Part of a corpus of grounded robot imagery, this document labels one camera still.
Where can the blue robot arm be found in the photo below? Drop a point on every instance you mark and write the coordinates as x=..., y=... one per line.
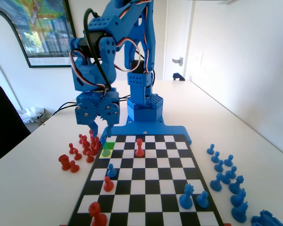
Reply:
x=141, y=80

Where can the red chess pawn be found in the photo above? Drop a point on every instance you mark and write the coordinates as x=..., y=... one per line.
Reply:
x=74, y=167
x=108, y=186
x=77, y=155
x=71, y=149
x=89, y=157

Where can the red crowned chess piece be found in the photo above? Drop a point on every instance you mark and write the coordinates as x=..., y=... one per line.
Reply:
x=139, y=150

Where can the tall red chess piece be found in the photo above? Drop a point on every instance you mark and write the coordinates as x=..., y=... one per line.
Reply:
x=64, y=162

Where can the red chess bishop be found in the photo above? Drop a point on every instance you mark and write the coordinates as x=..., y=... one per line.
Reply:
x=96, y=214

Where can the blue crowned chess piece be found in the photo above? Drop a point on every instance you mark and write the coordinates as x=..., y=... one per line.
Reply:
x=186, y=200

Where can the tall blue chess piece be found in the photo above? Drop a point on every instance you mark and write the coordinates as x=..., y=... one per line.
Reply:
x=266, y=220
x=238, y=199
x=236, y=187
x=240, y=213

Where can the small cardboard box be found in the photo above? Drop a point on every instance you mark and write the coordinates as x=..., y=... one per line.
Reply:
x=43, y=115

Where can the clear plastic bag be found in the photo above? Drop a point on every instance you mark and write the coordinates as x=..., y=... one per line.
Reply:
x=29, y=115

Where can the small blue printed part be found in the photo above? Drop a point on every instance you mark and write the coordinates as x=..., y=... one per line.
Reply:
x=178, y=76

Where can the black and white chessboard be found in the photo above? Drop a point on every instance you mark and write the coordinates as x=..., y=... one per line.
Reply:
x=151, y=179

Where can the black office chair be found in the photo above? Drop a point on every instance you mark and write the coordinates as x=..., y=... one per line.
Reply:
x=4, y=122

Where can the white door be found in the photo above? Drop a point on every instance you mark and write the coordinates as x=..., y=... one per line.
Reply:
x=179, y=35

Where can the framed map poster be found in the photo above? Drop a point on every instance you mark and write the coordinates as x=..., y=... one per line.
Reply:
x=44, y=30

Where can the blue base plate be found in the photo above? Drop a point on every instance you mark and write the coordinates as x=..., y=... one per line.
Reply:
x=155, y=130

